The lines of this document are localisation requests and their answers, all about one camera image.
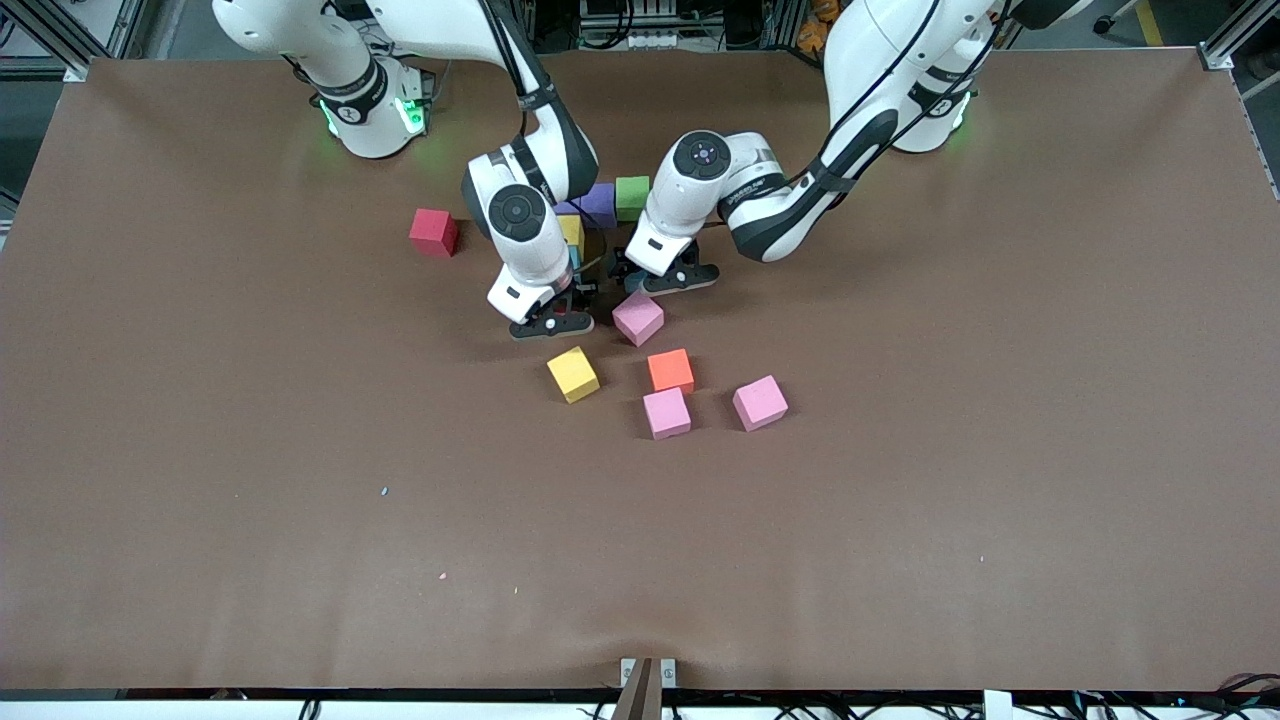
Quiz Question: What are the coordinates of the light pink foam cube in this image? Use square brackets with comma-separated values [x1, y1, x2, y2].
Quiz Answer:
[611, 290, 666, 348]
[642, 387, 693, 441]
[732, 375, 790, 433]

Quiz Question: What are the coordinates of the orange foam cube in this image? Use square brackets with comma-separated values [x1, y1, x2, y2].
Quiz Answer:
[647, 348, 696, 395]

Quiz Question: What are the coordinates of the bag of orange items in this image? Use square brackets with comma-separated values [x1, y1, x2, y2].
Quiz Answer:
[797, 0, 841, 54]

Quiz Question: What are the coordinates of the metal table clamp bracket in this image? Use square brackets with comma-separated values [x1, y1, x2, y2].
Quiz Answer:
[612, 657, 678, 720]

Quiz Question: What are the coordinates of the aluminium frame profile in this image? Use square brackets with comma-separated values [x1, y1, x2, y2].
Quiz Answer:
[0, 0, 151, 81]
[1205, 0, 1280, 71]

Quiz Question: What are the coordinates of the aluminium table edge rail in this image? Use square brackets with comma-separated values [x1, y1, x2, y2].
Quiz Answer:
[1232, 68, 1280, 201]

